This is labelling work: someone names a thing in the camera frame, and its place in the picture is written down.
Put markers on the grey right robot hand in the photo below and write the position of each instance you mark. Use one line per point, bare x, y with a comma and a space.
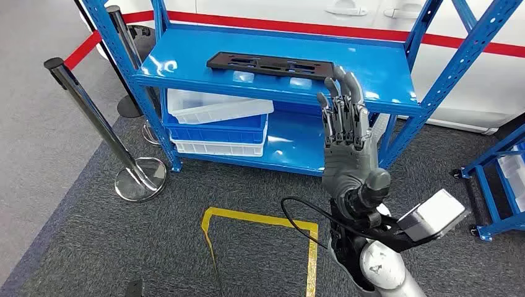
348, 164

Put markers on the black plastic frame part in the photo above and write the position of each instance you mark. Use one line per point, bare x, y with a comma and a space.
270, 65

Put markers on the blue metal shelf rack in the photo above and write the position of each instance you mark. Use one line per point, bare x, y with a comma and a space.
197, 57

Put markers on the red barrier belt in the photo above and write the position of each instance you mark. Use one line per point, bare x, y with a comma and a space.
82, 51
328, 29

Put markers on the blue wheeled cart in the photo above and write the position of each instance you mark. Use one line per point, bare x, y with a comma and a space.
484, 184

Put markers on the blue plastic bin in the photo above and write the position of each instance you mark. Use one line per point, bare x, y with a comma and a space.
213, 132

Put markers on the black robot foot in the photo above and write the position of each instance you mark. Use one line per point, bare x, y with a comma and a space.
134, 289

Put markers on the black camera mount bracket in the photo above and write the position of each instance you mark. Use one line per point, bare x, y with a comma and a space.
395, 240

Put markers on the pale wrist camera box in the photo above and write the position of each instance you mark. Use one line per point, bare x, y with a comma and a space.
434, 215

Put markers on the black stanchion post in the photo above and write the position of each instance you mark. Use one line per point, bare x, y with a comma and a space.
129, 107

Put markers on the chrome stanchion post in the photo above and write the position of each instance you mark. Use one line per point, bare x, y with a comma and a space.
94, 117
127, 45

